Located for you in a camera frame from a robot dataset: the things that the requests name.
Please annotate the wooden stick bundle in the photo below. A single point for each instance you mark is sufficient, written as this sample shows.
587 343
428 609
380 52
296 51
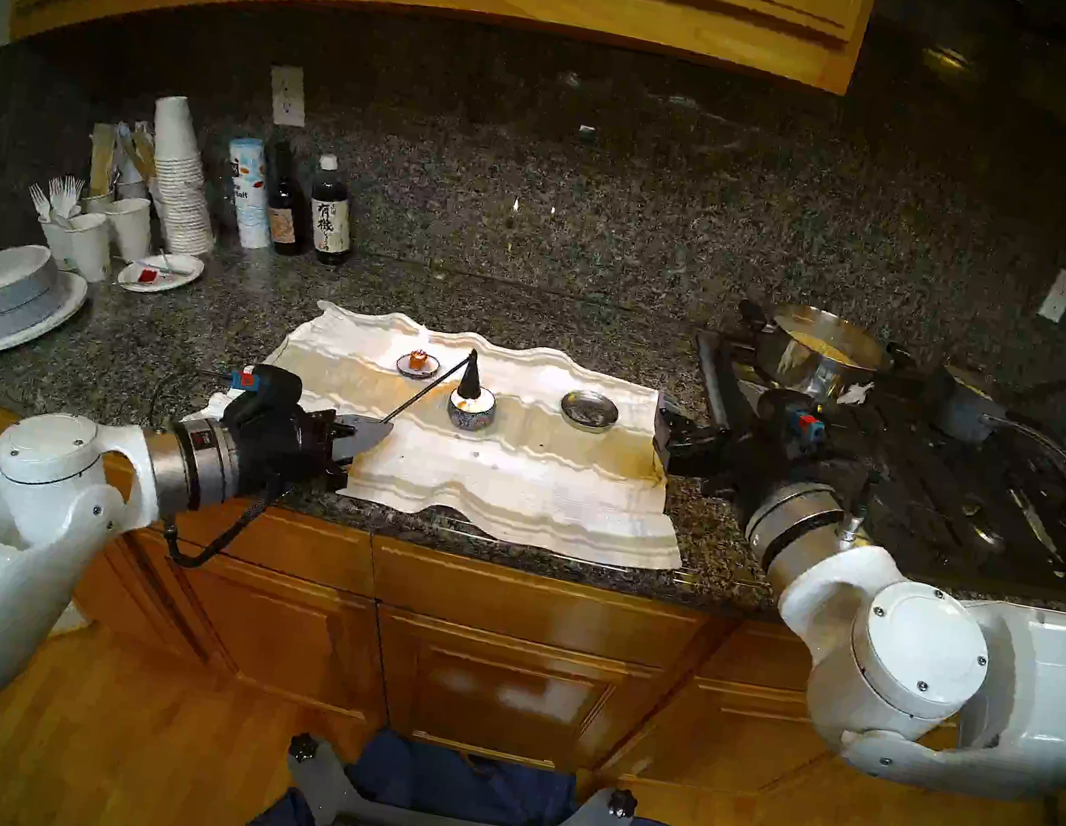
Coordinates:
102 157

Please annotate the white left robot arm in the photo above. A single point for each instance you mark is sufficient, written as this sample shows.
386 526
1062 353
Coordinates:
13 553

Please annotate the black gas cooktop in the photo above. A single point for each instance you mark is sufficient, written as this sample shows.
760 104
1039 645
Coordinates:
963 509

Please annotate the patterned candle bowl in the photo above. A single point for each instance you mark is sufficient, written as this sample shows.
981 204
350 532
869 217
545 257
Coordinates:
471 417

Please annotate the dark bottle brown label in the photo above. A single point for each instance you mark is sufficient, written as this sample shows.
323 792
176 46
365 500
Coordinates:
285 218

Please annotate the dark bottle white label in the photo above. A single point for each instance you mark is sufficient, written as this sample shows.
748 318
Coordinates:
330 221

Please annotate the white paper cup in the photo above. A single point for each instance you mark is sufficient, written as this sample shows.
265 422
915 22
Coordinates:
97 200
130 228
50 240
133 188
90 242

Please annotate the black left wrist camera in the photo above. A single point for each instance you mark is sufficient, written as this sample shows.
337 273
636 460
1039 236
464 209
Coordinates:
271 392

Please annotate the wooden drawer front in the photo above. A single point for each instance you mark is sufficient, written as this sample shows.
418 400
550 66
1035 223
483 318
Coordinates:
318 548
541 606

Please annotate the white wall outlet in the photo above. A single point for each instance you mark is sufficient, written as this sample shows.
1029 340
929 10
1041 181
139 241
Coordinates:
288 95
1058 296

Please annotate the stainless steel cooking pot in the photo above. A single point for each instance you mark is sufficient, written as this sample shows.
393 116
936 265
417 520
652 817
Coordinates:
804 366

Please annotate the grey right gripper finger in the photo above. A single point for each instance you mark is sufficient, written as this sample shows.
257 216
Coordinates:
673 410
689 448

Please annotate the wrapped chopsticks bundle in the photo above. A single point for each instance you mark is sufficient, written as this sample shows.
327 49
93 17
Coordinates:
139 148

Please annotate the small patterned candle saucer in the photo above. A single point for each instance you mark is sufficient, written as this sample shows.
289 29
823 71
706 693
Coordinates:
402 367

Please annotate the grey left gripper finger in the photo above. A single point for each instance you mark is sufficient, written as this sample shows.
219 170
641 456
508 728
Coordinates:
363 429
349 450

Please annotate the white salt canister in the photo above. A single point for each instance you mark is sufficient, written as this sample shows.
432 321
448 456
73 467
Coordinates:
250 197

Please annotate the stack of white paper cups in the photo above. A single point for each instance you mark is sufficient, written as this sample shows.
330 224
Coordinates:
179 196

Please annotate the round silver tin dish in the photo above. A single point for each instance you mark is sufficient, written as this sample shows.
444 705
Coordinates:
589 411

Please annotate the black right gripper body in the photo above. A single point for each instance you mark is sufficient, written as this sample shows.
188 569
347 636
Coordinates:
789 460

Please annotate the black star knob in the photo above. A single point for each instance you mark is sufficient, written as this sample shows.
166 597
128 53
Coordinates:
622 802
303 746

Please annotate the dark grey saucepan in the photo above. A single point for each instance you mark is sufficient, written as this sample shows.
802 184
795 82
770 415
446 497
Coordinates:
955 407

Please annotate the wooden base cabinet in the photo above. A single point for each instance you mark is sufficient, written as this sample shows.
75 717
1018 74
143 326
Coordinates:
521 608

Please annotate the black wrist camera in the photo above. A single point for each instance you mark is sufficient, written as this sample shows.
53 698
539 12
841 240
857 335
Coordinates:
791 415
271 392

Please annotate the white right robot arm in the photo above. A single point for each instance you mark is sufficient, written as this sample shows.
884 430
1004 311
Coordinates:
955 680

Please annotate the white beige striped towel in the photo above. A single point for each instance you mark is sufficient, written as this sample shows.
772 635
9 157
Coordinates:
531 488

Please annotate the wooden base cabinet door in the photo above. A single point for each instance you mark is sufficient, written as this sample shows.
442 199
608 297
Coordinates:
274 627
507 692
723 733

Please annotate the small plate with red wrappers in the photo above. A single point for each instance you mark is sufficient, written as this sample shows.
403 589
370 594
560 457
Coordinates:
166 275

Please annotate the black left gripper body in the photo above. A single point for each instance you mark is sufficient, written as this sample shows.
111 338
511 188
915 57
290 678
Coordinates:
283 451

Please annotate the wooden wall cabinet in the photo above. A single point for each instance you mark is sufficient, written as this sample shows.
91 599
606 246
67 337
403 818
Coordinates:
560 11

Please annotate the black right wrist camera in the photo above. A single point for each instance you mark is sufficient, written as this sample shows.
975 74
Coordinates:
791 415

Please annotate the white plastic fork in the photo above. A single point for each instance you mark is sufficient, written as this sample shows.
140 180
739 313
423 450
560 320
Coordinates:
39 201
73 191
58 194

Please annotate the small orange candle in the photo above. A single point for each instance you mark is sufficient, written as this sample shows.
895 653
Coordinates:
418 361

